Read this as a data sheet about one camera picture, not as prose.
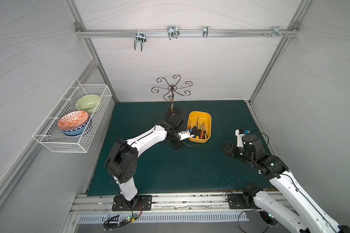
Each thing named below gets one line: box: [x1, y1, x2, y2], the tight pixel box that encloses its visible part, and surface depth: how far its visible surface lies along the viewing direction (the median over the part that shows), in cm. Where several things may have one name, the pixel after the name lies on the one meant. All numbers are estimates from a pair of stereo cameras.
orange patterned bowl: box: [57, 110, 89, 131], surface depth 64 cm
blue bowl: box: [61, 117, 91, 136], surface depth 58 cm
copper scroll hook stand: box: [150, 74, 193, 115], surface depth 87 cm
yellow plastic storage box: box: [187, 110, 212, 144], surface depth 107 cm
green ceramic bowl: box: [75, 94, 101, 117], surface depth 73 cm
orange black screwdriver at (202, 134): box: [200, 122, 206, 140], surface depth 100 cm
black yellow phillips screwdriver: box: [202, 122, 208, 140], surface depth 100 cm
